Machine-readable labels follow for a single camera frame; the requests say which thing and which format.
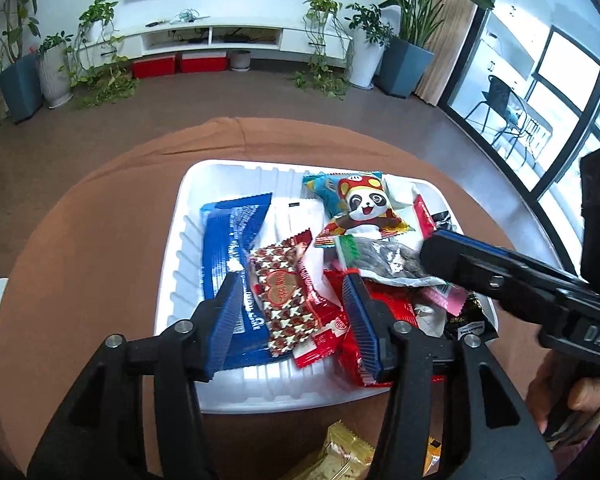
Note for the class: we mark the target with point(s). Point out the red storage box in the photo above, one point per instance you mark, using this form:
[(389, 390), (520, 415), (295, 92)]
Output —
[(154, 66), (204, 62)]

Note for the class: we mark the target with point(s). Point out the plant in tall white pot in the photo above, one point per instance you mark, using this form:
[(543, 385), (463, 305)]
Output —
[(367, 62)]

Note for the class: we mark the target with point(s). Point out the white plastic tray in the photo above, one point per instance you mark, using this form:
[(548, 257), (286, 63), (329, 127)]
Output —
[(230, 185)]

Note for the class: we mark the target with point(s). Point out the large-leaf plant in blue pot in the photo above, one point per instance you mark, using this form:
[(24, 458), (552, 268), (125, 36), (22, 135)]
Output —
[(405, 67)]

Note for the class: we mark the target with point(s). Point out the black-framed glass window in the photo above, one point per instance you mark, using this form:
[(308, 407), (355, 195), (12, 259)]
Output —
[(555, 70)]

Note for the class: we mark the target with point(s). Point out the tall plant in blue pot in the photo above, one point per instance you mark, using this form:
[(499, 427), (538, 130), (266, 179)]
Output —
[(20, 85)]

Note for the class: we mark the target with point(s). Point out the heart pattern snack packet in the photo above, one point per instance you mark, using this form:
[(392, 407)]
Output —
[(280, 300)]

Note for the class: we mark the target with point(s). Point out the plant in white ribbed pot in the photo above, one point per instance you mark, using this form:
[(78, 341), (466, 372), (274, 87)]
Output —
[(55, 77)]

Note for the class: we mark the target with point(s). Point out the panda print snack packet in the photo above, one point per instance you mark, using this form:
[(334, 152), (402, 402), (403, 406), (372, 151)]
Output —
[(365, 205)]

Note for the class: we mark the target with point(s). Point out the blue snack packet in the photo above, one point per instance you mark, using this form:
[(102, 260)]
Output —
[(230, 250)]

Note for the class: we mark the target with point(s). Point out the clear green-edged nut packet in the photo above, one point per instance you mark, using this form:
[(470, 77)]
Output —
[(380, 257)]

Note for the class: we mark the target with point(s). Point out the pink snack packet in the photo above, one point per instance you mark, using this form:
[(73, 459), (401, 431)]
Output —
[(447, 297)]

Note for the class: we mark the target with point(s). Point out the trailing green plant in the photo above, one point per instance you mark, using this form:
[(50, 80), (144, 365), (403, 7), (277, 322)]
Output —
[(102, 75), (322, 45)]

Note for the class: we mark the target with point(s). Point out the black snack packet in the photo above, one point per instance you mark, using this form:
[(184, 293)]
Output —
[(472, 319)]

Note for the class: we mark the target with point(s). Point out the beige curtain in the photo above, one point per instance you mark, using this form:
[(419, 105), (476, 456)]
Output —
[(455, 35)]

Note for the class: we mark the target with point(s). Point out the orange snack packet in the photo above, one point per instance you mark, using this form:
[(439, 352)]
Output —
[(432, 460)]

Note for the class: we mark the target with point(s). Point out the shiny red snack packet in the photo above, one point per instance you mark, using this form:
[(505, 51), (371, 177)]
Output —
[(405, 315)]

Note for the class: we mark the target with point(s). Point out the person's right hand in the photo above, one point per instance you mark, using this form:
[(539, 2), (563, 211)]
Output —
[(540, 392)]

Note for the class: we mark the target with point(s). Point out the white television cabinet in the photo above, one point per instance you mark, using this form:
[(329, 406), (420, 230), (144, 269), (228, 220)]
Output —
[(260, 37)]

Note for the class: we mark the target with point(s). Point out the red and white snack packet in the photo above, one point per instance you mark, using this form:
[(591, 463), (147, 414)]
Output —
[(320, 335)]

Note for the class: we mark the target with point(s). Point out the dark outdoor chair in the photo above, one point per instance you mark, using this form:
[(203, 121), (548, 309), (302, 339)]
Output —
[(497, 97)]

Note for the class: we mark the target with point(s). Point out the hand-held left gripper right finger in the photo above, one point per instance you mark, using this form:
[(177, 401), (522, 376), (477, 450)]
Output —
[(362, 330)]

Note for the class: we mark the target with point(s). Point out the crumpled white and red packet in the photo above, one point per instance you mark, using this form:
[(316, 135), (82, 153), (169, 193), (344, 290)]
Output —
[(409, 195)]

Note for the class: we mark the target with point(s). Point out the small white pot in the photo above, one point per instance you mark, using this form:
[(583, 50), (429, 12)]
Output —
[(240, 60)]

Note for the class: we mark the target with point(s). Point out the gold snack packet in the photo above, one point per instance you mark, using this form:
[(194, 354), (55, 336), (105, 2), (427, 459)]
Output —
[(330, 455)]

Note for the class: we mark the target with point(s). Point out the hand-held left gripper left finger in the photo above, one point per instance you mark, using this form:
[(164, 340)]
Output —
[(225, 320)]

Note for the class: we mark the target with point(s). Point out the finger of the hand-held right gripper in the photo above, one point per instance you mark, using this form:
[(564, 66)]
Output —
[(530, 260), (480, 275)]

